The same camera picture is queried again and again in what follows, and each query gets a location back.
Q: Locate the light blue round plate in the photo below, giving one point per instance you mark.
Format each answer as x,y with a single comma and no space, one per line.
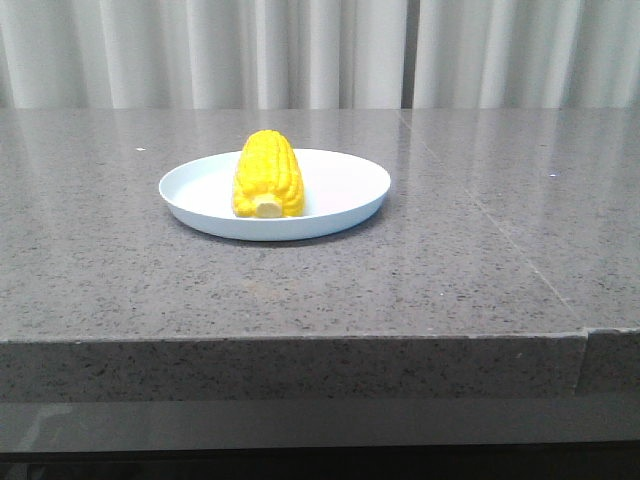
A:
341,191

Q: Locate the yellow corn cob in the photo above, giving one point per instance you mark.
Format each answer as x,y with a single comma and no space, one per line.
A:
268,182

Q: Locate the white pleated curtain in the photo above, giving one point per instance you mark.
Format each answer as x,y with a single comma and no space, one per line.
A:
319,54

